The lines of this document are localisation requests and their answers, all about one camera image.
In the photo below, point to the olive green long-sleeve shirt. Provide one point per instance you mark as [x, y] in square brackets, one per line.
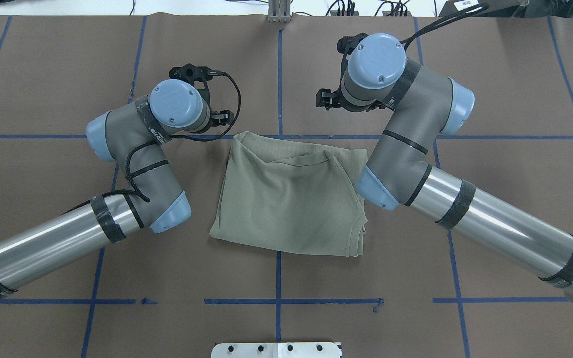
[292, 196]

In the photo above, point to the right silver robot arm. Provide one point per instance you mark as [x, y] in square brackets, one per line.
[429, 104]

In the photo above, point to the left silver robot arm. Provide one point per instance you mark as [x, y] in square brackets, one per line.
[131, 136]

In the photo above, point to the aluminium frame post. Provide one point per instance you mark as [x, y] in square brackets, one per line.
[279, 11]

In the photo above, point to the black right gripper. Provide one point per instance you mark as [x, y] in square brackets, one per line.
[327, 98]

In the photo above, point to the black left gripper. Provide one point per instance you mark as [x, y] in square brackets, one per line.
[222, 117]

